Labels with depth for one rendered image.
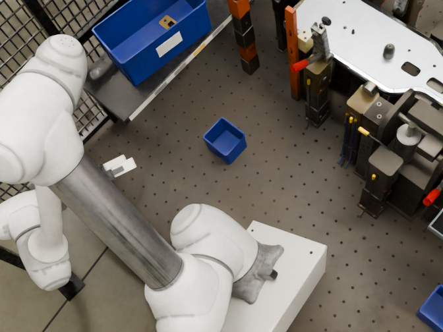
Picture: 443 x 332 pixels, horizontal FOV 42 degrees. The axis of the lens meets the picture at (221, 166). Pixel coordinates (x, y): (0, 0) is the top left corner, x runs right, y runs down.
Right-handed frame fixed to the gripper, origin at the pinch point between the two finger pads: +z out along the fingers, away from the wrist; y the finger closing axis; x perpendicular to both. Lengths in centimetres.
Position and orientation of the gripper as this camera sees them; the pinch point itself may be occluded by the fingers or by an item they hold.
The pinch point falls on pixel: (126, 162)
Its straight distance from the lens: 171.0
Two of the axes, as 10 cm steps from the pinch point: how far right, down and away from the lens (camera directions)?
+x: 3.9, 8.9, 2.2
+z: 8.6, -4.4, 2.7
